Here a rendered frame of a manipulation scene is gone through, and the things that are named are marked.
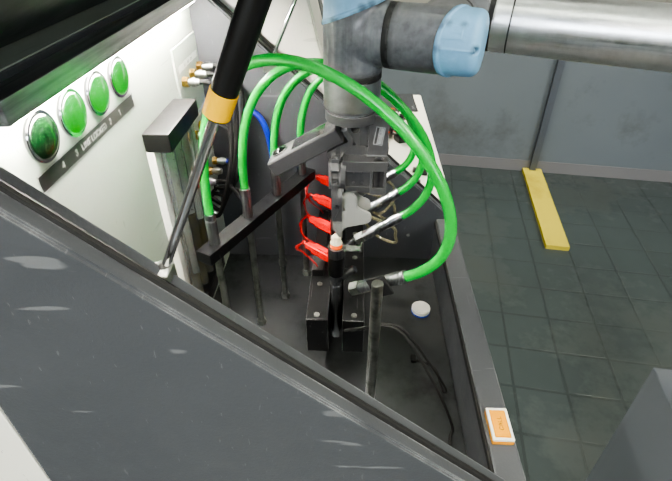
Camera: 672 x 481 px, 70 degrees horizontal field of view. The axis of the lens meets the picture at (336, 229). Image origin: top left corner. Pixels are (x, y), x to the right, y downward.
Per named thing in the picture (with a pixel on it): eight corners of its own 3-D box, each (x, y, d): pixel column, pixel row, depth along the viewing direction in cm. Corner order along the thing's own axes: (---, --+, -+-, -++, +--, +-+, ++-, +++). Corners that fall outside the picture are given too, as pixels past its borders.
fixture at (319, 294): (361, 377, 89) (364, 320, 80) (308, 375, 90) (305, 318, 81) (361, 261, 117) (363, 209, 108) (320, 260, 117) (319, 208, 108)
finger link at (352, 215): (370, 248, 74) (373, 197, 68) (331, 247, 74) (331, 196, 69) (369, 236, 76) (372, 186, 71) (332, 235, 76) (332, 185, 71)
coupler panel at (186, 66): (217, 209, 96) (190, 50, 78) (200, 209, 96) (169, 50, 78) (231, 177, 106) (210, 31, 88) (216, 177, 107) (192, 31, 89)
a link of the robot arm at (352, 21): (382, -12, 51) (309, -17, 53) (377, 89, 57) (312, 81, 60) (402, -23, 57) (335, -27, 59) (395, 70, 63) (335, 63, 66)
